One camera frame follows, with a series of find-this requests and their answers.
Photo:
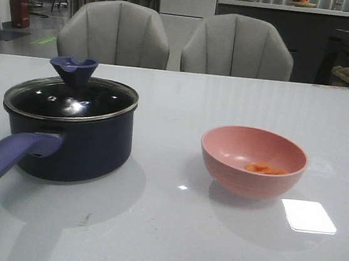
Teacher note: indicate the beige chair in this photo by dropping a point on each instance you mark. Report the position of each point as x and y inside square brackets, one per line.
[117, 33]
[238, 46]

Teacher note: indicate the fruit plate on counter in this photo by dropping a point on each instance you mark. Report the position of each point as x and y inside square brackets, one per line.
[303, 3]

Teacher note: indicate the white cabinet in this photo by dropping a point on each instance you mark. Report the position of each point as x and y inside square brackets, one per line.
[180, 17]

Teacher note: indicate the orange ham slices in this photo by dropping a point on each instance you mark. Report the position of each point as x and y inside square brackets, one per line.
[264, 168]

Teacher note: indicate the dark blue saucepan purple handle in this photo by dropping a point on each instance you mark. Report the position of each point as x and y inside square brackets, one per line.
[66, 151]

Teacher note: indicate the grey counter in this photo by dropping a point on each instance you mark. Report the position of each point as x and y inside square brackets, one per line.
[305, 31]

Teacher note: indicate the right beige chair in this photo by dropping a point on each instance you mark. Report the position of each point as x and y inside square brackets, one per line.
[238, 46]

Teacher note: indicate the pink bowl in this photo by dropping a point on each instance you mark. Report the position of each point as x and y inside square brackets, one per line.
[226, 150]

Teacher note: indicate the left beige chair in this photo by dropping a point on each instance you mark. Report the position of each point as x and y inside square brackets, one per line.
[117, 33]

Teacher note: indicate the red trash bin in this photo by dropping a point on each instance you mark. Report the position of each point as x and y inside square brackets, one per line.
[19, 13]

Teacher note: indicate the glass lid blue knob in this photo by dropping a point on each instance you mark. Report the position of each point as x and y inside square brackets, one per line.
[74, 95]

